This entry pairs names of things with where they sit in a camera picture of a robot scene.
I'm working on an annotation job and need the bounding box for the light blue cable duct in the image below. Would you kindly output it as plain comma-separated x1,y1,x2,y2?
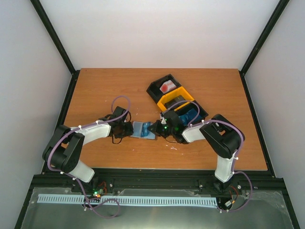
37,194,217,208

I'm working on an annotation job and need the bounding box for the left black frame post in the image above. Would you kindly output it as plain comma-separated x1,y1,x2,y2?
30,0,81,74

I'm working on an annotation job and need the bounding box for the red white credit card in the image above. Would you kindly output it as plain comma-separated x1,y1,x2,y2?
160,80,177,94

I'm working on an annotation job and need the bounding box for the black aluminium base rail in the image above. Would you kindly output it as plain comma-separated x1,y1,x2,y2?
30,167,285,198

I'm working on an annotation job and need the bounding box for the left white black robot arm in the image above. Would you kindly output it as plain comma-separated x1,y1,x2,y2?
42,106,133,192

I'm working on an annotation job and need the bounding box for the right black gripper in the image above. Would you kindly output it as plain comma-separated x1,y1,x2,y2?
147,120,174,139

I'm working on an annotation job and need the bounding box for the yellow middle card bin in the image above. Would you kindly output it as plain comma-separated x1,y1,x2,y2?
157,86,194,112

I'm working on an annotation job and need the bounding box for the right black frame post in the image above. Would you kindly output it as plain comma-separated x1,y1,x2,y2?
239,0,290,74

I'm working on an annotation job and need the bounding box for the black right card bin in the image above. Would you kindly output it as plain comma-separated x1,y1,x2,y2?
175,101,208,126

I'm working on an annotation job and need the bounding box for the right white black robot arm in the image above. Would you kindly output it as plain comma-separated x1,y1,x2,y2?
147,110,245,183

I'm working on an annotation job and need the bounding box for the black card stack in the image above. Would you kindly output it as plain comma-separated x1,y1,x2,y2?
167,95,185,106

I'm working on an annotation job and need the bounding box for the black left card bin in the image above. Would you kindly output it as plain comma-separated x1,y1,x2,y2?
146,74,181,103

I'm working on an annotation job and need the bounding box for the black card bin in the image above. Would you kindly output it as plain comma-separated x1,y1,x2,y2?
175,101,208,126
146,74,181,103

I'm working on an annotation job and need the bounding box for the blue card stack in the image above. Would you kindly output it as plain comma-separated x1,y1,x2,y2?
179,109,198,125

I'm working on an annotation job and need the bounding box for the small electronics board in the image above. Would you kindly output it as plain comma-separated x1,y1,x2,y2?
91,181,107,198

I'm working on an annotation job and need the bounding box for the brown leather card holder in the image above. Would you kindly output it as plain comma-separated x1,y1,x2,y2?
131,121,157,140

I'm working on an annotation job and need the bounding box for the black frame post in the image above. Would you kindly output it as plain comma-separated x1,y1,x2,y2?
239,0,290,74
30,0,81,74

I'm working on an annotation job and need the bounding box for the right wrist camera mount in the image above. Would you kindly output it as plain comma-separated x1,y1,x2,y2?
160,112,167,125

